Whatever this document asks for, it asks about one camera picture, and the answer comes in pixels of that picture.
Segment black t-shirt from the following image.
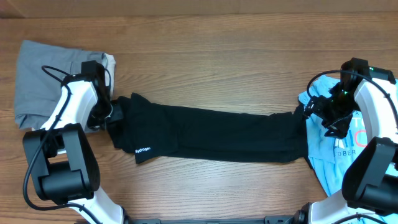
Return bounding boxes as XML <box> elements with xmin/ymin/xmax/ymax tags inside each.
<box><xmin>107</xmin><ymin>93</ymin><xmax>308</xmax><ymax>164</ymax></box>

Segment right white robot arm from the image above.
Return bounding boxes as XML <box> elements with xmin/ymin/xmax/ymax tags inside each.
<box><xmin>289</xmin><ymin>58</ymin><xmax>397</xmax><ymax>223</ymax></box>

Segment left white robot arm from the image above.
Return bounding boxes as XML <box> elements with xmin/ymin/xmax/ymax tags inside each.
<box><xmin>22</xmin><ymin>60</ymin><xmax>129</xmax><ymax>223</ymax></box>

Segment light blue printed t-shirt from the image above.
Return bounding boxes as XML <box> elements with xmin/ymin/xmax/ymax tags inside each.
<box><xmin>298</xmin><ymin>74</ymin><xmax>398</xmax><ymax>224</ymax></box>

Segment grey folded trousers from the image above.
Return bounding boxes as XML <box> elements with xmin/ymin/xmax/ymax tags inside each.
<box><xmin>14</xmin><ymin>40</ymin><xmax>105</xmax><ymax>129</ymax></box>

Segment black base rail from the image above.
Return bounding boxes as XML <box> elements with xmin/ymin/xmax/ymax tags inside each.
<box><xmin>125</xmin><ymin>215</ymin><xmax>294</xmax><ymax>224</ymax></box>

